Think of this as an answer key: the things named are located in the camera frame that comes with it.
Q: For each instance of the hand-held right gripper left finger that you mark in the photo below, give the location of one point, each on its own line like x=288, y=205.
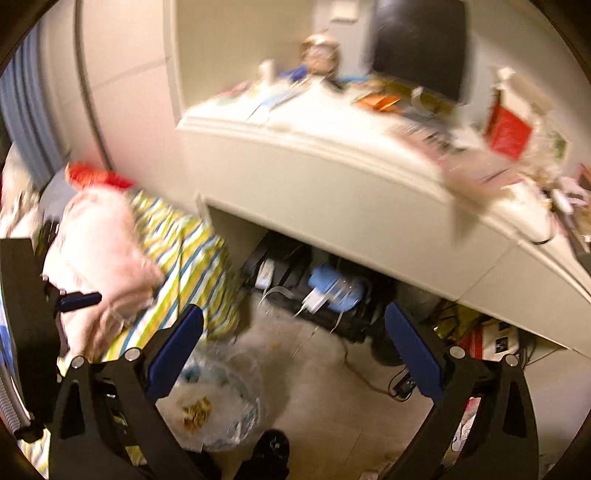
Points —
x=178, y=350

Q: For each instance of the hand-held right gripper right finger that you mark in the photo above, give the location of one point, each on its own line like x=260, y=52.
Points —
x=415, y=355

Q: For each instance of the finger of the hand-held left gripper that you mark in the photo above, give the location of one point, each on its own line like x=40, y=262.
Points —
x=81, y=301

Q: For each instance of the large clear plastic floor bag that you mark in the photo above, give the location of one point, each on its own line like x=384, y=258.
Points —
x=221, y=392

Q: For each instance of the black power adapter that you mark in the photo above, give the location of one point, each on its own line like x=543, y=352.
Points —
x=402, y=384

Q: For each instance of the yellow green packet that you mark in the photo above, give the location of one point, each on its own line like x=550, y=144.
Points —
x=455, y=321

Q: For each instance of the pink blanket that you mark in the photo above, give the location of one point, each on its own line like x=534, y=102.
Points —
x=101, y=244

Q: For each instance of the red and white box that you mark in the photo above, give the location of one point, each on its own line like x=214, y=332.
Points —
x=494, y=341

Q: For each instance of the blue round appliance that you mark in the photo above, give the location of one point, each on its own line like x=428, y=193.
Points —
x=337, y=286

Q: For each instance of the white power strip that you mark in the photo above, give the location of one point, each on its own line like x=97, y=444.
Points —
x=265, y=273

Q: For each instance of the red cloth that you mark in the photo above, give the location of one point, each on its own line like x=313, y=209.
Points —
x=92, y=175

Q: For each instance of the black round object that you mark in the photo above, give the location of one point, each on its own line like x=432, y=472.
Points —
x=272, y=450

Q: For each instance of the blue curtain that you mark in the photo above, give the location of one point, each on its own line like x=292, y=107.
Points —
x=27, y=115

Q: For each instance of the white desk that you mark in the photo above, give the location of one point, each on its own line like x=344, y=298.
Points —
x=323, y=184

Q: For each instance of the pink printed packet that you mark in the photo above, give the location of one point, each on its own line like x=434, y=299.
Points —
x=429, y=141

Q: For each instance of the green framed picture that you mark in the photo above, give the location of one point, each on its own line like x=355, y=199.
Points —
x=557, y=145

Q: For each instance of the orange packet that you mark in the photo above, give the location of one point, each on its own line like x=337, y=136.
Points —
x=376, y=101

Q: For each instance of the torn white cardboard box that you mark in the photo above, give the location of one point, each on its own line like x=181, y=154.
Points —
x=521, y=87

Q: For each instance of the small white bottle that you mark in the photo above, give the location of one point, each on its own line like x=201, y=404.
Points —
x=266, y=73

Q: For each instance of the black monitor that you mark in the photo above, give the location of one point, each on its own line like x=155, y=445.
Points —
x=415, y=46

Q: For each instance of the pink carousel music box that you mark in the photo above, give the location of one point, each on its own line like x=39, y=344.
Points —
x=321, y=55

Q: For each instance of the white wall switch plate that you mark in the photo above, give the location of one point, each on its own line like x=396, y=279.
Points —
x=344, y=9

